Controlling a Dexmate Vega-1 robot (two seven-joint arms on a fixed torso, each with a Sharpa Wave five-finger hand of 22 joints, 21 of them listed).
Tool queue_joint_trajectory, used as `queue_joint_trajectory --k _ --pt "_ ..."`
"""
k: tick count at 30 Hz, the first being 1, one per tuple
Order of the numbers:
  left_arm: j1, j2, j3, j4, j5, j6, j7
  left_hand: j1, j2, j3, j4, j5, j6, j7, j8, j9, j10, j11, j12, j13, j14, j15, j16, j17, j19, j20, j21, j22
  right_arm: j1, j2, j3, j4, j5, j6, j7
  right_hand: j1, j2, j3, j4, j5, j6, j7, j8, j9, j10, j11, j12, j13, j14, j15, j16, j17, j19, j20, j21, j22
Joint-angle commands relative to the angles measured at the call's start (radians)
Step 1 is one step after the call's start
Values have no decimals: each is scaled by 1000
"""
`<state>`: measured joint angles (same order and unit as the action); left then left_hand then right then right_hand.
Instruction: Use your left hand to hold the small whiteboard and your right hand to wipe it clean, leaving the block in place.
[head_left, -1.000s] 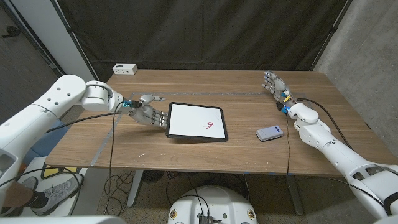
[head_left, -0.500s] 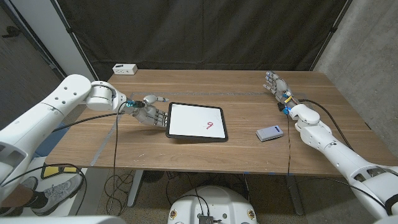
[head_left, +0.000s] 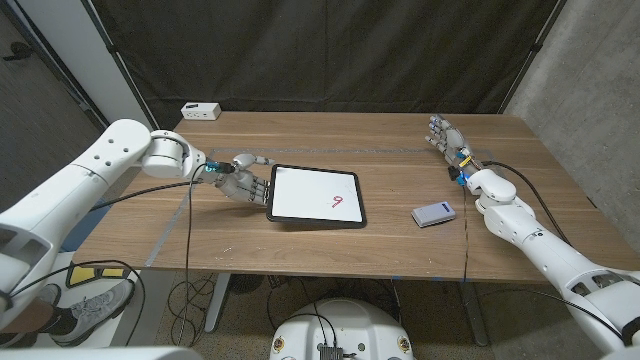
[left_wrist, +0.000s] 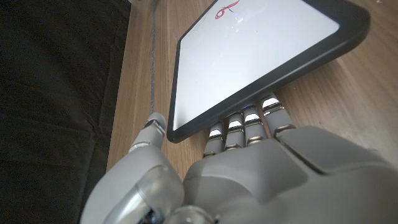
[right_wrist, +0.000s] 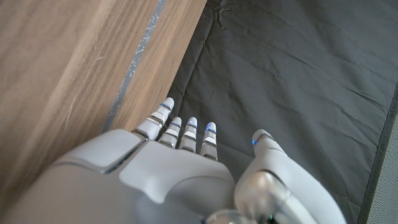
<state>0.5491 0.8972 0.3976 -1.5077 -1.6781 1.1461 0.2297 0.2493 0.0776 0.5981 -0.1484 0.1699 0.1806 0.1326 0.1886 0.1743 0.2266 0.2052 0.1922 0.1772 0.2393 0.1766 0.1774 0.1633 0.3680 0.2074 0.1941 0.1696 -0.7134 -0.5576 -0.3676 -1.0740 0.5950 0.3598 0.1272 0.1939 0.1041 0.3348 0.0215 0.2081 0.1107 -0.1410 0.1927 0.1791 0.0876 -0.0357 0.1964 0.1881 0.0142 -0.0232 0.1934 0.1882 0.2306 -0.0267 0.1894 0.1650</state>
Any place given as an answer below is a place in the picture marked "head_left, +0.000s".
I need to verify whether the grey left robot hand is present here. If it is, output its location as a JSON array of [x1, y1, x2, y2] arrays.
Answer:
[[212, 153, 276, 207]]

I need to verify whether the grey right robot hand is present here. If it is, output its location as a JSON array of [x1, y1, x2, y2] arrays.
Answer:
[[424, 113, 477, 177]]

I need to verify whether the small black-framed whiteboard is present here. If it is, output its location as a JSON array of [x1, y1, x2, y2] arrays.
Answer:
[[265, 163, 368, 230]]

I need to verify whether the grey whiteboard eraser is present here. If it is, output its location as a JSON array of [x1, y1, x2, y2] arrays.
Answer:
[[410, 200, 457, 229]]

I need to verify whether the white power strip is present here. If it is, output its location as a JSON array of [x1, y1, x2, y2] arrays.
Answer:
[[180, 101, 223, 122]]

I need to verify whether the black round floor object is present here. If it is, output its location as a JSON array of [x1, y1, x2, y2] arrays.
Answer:
[[230, 273, 265, 296]]

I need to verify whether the white table leg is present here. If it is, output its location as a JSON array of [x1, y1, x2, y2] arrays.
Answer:
[[203, 272, 232, 335]]

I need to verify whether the black backdrop stand pole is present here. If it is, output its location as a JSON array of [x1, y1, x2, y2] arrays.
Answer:
[[498, 0, 569, 115], [82, 0, 165, 141]]

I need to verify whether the black backdrop curtain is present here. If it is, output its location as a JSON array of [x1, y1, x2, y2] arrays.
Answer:
[[82, 0, 569, 139]]

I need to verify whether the grey table leg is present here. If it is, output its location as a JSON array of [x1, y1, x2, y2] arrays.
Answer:
[[457, 280, 490, 347]]

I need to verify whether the white robot torso base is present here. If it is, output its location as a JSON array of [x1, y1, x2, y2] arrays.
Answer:
[[268, 297, 416, 360]]

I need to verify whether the grey sneaker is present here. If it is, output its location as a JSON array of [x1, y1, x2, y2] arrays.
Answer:
[[0, 282, 62, 349], [47, 278, 136, 347]]

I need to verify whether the thin black left wrist cable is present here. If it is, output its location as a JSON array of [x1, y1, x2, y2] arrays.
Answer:
[[174, 162, 209, 347]]

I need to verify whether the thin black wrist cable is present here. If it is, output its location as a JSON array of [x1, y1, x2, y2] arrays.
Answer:
[[460, 180, 469, 285], [174, 162, 209, 347]]

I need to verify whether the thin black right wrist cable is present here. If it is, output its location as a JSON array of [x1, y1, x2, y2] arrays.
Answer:
[[460, 180, 469, 285]]

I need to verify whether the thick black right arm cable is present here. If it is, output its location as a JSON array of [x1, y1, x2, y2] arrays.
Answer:
[[480, 159, 572, 247]]

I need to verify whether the black floor cable tangle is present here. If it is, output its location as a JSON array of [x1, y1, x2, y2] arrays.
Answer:
[[164, 274, 216, 349]]

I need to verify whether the black torso cable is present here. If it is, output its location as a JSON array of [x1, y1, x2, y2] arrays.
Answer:
[[266, 276, 341, 351]]

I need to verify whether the thin black shoulder cable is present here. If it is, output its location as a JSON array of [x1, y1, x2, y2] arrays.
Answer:
[[467, 287, 627, 342]]

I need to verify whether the black door handle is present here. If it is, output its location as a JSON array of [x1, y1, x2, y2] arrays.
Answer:
[[2, 41, 34, 62]]

